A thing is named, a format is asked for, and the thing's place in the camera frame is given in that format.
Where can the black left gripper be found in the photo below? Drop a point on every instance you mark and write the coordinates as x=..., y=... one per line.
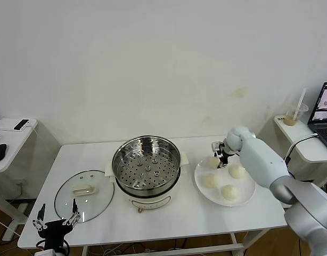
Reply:
x=55, y=230

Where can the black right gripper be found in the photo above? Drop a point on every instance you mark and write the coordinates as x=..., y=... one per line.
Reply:
x=224, y=152

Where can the white steamed baozi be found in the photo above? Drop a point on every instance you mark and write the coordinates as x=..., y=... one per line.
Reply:
x=230, y=192
x=212, y=162
x=211, y=181
x=236, y=172

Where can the round glass lid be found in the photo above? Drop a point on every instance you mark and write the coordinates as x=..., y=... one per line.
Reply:
x=73, y=208

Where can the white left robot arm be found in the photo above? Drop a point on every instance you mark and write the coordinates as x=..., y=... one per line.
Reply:
x=61, y=250

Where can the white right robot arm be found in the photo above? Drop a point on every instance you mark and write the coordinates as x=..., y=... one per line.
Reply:
x=264, y=160

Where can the stainless steel steamer basket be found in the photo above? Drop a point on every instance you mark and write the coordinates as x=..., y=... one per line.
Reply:
x=142, y=170

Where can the white round plate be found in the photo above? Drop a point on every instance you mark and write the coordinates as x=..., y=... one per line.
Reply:
x=206, y=192

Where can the white side table with mouse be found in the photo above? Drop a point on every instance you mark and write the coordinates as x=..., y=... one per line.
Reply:
x=11, y=149

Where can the cream electric cooker base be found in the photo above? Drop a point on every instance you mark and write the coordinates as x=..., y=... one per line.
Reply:
x=153, y=200

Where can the clear plastic drink cup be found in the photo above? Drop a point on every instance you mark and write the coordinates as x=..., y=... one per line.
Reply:
x=292, y=117

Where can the white side table with cup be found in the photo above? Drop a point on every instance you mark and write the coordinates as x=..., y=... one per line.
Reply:
x=312, y=154

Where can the black white phone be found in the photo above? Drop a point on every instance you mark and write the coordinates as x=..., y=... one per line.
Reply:
x=21, y=124

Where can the white drinking straw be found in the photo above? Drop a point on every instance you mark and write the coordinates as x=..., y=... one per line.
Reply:
x=302, y=97

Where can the flat white box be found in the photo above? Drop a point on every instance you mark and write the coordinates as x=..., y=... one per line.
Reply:
x=3, y=124

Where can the dark laptop beside cup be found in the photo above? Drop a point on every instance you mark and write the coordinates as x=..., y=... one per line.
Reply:
x=323, y=130

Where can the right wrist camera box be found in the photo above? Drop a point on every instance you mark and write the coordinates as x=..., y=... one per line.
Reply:
x=216, y=148

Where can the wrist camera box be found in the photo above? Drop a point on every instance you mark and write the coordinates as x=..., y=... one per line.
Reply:
x=47, y=252
x=216, y=148

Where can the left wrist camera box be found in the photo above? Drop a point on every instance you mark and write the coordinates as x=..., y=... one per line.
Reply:
x=47, y=252

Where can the white wall socket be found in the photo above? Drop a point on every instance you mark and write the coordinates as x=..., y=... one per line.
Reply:
x=19, y=183

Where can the white main table frame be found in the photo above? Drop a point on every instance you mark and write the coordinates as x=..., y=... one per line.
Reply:
x=236, y=240

